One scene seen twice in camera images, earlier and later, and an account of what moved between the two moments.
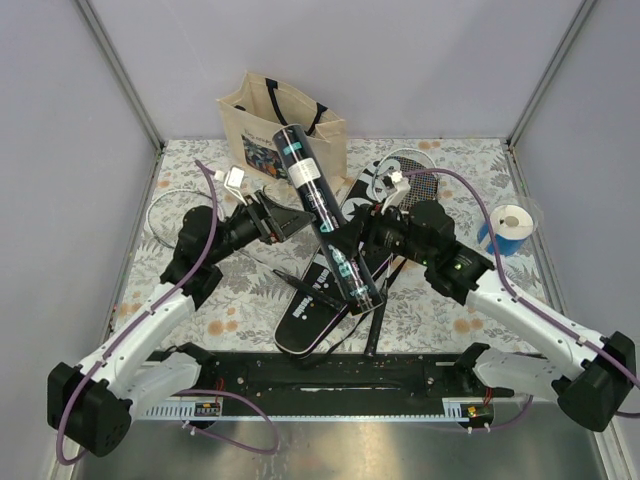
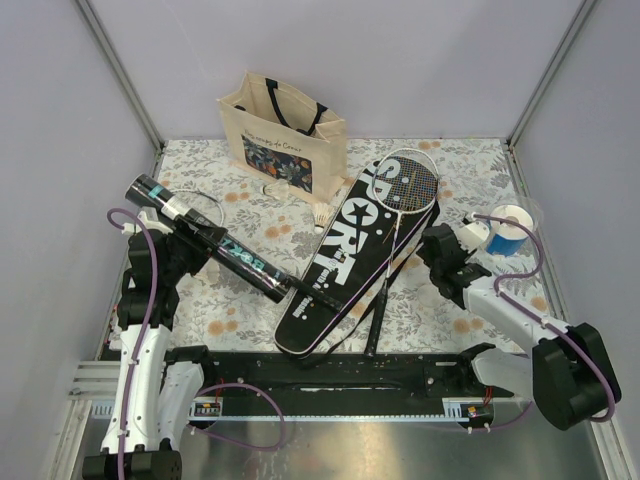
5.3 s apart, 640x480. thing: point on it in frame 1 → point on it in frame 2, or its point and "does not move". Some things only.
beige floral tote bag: (251, 111) does not move
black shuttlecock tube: (324, 216) → (193, 223)
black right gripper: (362, 228) → (422, 253)
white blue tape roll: (511, 226) does not move
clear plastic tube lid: (537, 211) does not move
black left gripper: (280, 223) → (204, 243)
